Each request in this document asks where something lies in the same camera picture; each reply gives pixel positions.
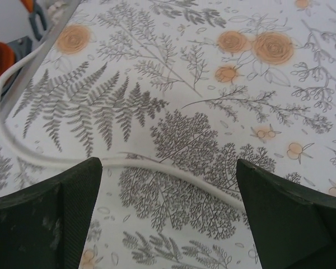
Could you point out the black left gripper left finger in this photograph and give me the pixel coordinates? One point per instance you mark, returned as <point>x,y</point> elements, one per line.
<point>30,229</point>

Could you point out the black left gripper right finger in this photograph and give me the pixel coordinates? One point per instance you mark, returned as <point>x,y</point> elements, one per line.
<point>291,224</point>

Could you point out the floral table cover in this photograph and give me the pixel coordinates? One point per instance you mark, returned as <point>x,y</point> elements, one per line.
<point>184,126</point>

